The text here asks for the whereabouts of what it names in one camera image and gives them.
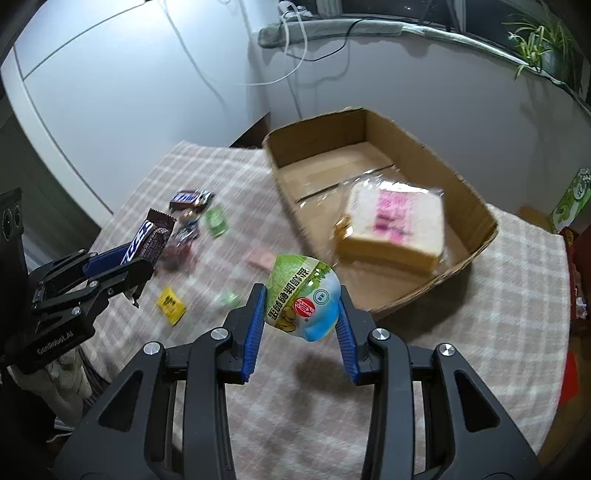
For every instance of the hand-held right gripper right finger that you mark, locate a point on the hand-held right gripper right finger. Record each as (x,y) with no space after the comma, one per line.
(347,344)

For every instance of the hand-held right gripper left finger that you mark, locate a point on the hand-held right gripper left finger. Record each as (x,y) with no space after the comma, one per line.
(251,334)

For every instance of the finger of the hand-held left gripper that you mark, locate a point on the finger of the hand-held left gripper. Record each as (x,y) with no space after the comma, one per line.
(122,279)
(108,259)

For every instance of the brown chocolate bar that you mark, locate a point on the brown chocolate bar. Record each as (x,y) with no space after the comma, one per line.
(187,198)
(152,237)

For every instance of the brown round snack packet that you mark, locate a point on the brown round snack packet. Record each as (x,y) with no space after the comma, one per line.
(175,256)

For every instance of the green and white snack pouch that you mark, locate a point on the green and white snack pouch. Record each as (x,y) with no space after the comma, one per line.
(302,300)

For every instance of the cardboard box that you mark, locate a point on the cardboard box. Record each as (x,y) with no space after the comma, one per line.
(318,184)

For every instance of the small green candy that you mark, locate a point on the small green candy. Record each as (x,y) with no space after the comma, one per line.
(229,298)

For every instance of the yellow small packet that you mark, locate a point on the yellow small packet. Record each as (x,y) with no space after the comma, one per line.
(171,304)

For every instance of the pink flat packet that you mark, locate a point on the pink flat packet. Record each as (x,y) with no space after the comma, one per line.
(261,258)

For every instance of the black and white candy packet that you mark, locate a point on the black and white candy packet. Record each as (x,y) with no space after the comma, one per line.
(185,233)

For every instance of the green candy packet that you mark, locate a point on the green candy packet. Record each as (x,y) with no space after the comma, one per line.
(217,224)

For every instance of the sliced bread packet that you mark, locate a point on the sliced bread packet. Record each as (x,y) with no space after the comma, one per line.
(392,221)

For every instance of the pink checked blanket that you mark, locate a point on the pink checked blanket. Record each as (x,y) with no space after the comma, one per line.
(508,323)

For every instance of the red paper bag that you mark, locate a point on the red paper bag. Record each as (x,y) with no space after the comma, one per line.
(577,277)

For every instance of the white power strip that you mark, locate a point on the white power strip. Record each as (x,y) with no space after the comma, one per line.
(295,5)

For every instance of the window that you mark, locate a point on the window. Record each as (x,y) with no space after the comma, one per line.
(461,14)

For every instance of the potted green plant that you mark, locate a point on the potted green plant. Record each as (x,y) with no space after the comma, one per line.
(540,37)

